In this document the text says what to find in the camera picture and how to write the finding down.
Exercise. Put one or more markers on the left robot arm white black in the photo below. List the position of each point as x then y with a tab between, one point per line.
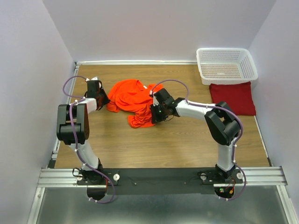
73	130

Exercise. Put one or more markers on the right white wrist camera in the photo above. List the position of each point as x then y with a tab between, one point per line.
155	102

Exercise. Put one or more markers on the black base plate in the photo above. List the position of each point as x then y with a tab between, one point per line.
157	181

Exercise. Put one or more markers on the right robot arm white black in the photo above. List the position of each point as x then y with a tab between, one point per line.
223	125

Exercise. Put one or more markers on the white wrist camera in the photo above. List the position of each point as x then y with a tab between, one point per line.
92	79
155	102

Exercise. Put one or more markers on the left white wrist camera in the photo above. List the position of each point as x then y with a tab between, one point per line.
92	79

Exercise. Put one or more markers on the aluminium rail frame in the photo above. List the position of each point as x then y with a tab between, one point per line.
176	143

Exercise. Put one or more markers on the orange t shirt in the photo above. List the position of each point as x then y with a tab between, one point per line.
132	96

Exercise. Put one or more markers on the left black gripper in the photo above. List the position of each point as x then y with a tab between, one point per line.
107	99

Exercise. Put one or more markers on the folded dark red t shirt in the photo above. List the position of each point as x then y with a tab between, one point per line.
237	96

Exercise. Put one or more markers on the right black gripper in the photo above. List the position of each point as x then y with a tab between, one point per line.
154	117

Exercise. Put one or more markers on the white plastic basket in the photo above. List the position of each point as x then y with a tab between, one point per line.
225	66

